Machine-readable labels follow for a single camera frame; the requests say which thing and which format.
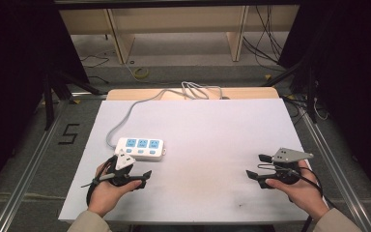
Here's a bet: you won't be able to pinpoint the person's right hand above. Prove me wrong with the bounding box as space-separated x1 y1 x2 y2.
265 159 331 222

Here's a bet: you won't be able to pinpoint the black curtain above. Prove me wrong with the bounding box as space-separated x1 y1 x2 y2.
277 0 371 207
0 0 90 204

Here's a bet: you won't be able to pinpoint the light wooden desk frame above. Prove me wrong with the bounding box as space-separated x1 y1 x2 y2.
59 4 301 66

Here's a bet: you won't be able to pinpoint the aluminium rail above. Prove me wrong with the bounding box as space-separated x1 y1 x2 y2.
0 99 70 232
298 103 369 232

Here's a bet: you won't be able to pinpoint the person's left hand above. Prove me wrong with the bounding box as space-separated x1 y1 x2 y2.
87 162 143 218

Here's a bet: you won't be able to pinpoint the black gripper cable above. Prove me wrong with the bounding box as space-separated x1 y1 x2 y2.
286 165 340 232
80 155 119 208

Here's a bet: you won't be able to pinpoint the bundle of black cables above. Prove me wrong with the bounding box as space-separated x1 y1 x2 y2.
242 4 288 72

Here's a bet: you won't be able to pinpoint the wooden table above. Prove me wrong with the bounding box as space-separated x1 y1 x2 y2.
105 86 281 102

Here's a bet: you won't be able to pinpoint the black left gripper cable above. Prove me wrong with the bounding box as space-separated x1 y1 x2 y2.
80 155 119 208

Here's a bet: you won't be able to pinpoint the yellow tape roll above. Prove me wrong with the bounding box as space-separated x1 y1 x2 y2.
132 66 150 79

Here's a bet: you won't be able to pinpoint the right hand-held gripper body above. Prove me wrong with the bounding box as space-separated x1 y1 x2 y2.
257 147 315 186

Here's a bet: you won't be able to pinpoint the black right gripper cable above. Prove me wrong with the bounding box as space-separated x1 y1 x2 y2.
286 165 340 232

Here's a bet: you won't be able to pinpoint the thin black floor cable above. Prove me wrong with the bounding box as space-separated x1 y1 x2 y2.
79 52 111 85

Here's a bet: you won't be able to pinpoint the black metal stand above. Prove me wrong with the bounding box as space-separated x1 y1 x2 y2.
263 57 321 125
43 70 101 131

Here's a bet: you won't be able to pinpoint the grey power strip cable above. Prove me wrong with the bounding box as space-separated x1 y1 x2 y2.
104 80 224 150

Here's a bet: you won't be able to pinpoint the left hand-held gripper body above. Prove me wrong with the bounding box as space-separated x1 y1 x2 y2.
104 149 136 188

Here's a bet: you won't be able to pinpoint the white power strip blue sockets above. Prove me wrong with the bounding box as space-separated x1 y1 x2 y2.
114 136 168 163

